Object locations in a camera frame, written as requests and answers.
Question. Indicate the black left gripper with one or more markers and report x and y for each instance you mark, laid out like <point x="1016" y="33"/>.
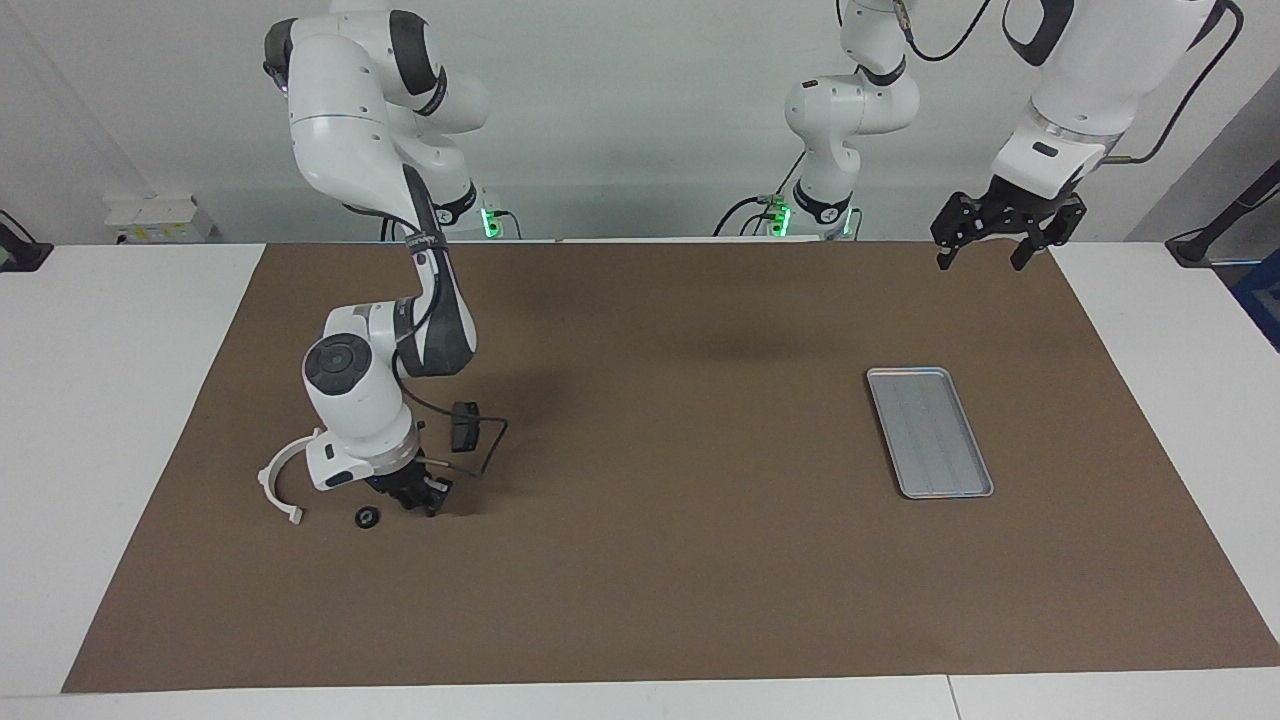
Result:
<point x="1010" y="210"/>

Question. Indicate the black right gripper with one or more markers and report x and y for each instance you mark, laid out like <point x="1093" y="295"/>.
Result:
<point x="412" y="480"/>

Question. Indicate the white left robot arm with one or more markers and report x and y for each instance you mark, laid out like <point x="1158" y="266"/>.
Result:
<point x="1080" y="90"/>

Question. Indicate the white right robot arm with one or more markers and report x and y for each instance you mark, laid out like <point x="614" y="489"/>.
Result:
<point x="350" y="400"/>

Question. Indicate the silver metal tray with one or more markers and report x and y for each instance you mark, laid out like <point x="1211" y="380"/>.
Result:
<point x="930" y="435"/>

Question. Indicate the rectangular dark brake pad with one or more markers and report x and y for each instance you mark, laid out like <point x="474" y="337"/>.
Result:
<point x="464" y="426"/>

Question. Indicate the black clamp stand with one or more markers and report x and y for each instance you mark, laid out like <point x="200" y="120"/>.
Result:
<point x="1200" y="245"/>
<point x="20" y="255"/>

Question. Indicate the brown table mat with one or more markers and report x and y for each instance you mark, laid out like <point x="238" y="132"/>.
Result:
<point x="650" y="520"/>

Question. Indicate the blue box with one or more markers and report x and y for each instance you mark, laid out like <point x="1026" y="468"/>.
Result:
<point x="1262" y="300"/>

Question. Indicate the white semicircular plastic bracket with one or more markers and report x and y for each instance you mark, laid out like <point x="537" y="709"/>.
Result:
<point x="270" y="480"/>

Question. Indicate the white wall power strip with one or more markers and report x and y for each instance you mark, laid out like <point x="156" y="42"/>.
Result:
<point x="160" y="215"/>

